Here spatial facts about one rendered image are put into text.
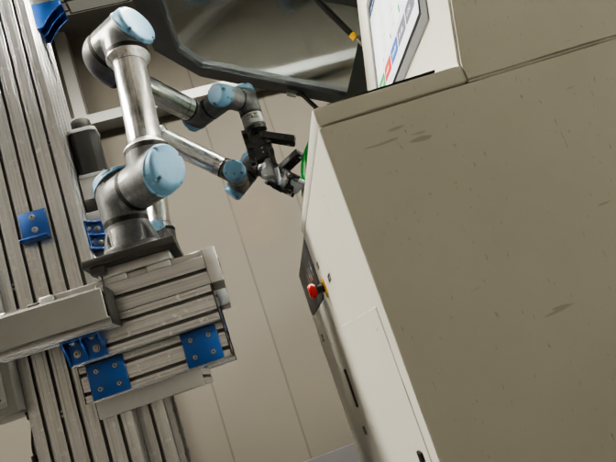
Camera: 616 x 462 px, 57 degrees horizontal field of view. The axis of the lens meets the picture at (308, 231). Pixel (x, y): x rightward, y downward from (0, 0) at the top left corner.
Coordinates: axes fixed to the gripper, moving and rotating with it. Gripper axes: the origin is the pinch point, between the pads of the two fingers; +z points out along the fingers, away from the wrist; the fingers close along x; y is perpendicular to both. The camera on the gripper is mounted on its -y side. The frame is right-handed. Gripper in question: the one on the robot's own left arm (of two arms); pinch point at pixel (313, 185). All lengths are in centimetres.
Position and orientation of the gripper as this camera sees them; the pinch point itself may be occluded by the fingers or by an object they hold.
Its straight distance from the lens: 198.8
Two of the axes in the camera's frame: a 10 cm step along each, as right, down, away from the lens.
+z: 6.9, 3.9, -6.1
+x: -5.8, -2.1, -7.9
